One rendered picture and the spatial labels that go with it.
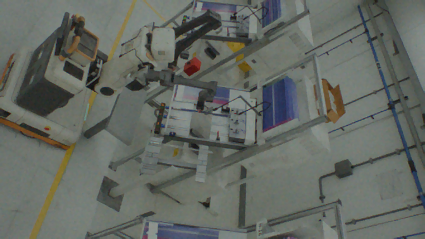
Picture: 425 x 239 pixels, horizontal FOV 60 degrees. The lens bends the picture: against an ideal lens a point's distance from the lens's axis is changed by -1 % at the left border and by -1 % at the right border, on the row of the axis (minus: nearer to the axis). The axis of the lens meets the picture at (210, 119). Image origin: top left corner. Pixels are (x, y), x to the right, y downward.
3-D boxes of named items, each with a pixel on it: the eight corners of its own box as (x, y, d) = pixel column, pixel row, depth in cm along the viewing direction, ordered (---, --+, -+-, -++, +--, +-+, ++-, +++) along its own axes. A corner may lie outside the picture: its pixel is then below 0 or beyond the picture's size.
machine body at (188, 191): (135, 178, 362) (181, 157, 330) (149, 125, 409) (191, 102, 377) (181, 207, 396) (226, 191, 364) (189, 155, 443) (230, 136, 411)
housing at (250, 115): (242, 149, 316) (245, 139, 306) (243, 108, 349) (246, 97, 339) (251, 150, 317) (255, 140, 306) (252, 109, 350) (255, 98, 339)
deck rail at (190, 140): (163, 139, 312) (163, 134, 308) (164, 137, 314) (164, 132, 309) (246, 151, 314) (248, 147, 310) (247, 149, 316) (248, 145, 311)
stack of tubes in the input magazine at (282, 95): (262, 131, 299) (291, 118, 285) (262, 88, 333) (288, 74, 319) (271, 139, 306) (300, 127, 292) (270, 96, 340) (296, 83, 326)
